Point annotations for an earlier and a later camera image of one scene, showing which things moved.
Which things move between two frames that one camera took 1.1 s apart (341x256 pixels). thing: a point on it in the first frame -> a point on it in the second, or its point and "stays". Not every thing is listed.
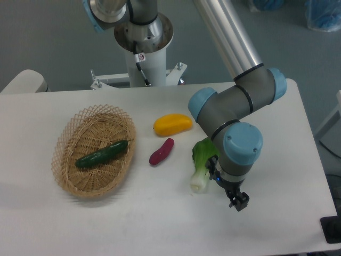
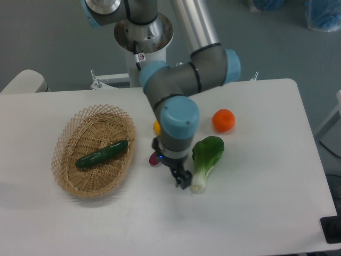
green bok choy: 202,151 stays
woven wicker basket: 93,129 stays
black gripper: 232,188 -> 183,178
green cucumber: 103,154 stays
